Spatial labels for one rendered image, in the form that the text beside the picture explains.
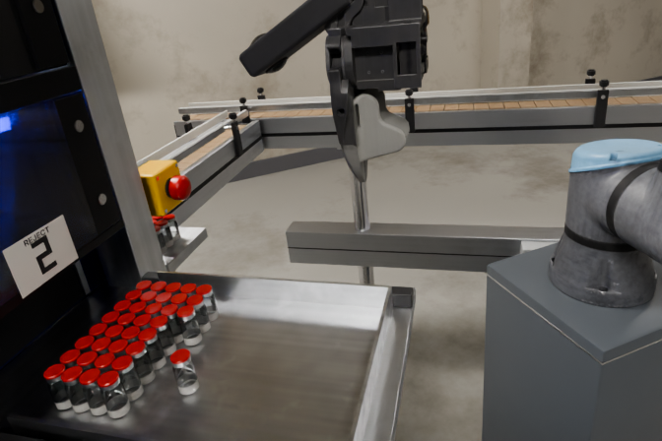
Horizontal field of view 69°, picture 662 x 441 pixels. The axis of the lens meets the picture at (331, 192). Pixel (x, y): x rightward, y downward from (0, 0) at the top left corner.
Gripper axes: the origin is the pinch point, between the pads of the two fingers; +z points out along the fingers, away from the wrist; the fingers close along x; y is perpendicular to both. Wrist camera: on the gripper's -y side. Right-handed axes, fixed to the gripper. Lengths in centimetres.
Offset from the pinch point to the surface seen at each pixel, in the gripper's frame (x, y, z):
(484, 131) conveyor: 82, 16, 22
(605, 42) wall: 457, 133, 56
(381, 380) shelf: -6.3, 2.4, 21.6
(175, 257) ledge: 15.4, -35.7, 21.6
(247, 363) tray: -6.3, -13.0, 21.4
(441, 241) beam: 85, 4, 56
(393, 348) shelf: -1.4, 3.0, 21.6
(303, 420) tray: -12.8, -4.2, 21.4
